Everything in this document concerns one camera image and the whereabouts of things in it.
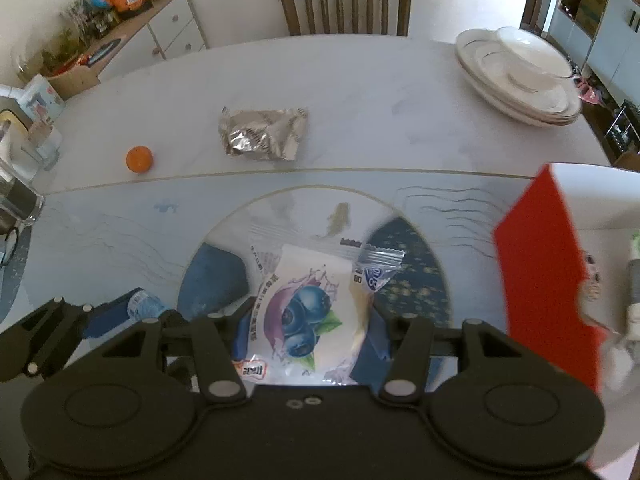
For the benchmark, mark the blue-grey cabinet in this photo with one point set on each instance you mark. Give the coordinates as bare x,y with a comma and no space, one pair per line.
610,35

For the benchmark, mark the red cardboard box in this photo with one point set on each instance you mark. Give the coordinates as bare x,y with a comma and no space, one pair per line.
540,260

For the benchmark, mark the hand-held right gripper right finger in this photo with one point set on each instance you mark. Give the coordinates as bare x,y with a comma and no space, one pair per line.
372,355

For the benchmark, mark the stack of white plates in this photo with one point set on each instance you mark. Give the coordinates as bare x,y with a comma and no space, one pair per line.
515,100

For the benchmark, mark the glass vase with plants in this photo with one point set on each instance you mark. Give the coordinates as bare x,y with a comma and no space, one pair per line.
50,55

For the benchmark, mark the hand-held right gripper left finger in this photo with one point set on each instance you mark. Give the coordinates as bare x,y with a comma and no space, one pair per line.
245,330

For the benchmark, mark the pink item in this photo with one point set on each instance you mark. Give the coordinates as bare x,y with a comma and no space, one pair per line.
589,90

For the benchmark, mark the white patterned desktop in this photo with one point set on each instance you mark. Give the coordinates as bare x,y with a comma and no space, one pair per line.
375,110

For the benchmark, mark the white appliance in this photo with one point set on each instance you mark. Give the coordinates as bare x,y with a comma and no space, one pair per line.
10,125

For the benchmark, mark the white bowl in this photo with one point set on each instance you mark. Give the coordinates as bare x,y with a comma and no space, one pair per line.
535,60

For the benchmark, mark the white wooden sideboard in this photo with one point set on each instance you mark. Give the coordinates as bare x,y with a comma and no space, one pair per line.
165,25

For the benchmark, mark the clear blueberry bread packet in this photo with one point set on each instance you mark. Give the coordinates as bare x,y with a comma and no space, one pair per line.
305,310

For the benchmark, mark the grey socks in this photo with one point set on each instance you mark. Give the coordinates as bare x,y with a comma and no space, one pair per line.
634,285

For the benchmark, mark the clear drinking glass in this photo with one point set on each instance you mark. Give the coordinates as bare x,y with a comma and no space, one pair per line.
45,147

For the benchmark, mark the brown cardboard carton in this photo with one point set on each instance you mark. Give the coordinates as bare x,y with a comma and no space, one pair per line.
595,5

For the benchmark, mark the crumpled silver foil wrapper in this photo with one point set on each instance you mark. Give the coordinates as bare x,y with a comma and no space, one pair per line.
262,132

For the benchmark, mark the clear bag with white contents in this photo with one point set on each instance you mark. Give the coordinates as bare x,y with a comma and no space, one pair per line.
617,360

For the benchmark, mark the cartoon face sticker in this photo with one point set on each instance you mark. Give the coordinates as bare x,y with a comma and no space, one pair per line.
591,280

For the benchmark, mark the pale blue carton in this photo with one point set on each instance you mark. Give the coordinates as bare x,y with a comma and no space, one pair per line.
42,97

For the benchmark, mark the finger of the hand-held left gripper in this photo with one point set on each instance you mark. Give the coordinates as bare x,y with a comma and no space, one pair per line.
107,317
45,335

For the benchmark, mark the orange fruit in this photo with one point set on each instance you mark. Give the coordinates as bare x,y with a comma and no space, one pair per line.
139,159

